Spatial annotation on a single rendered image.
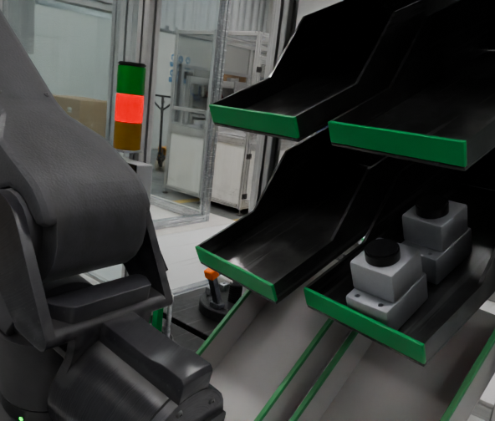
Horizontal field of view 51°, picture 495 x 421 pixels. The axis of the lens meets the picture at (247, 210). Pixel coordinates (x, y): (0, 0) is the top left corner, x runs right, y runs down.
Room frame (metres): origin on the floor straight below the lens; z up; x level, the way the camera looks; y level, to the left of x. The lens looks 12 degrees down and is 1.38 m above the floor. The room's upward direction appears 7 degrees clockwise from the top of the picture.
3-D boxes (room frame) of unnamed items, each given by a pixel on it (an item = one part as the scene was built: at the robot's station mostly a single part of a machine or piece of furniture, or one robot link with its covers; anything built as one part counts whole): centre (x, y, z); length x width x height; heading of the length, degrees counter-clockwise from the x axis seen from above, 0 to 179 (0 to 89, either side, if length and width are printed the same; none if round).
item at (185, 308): (0.95, 0.00, 1.01); 0.24 x 0.24 x 0.13; 51
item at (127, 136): (0.96, 0.24, 1.28); 0.05 x 0.05 x 0.05
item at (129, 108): (0.96, 0.24, 1.33); 0.05 x 0.05 x 0.05
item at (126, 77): (0.96, 0.24, 1.38); 0.05 x 0.05 x 0.05
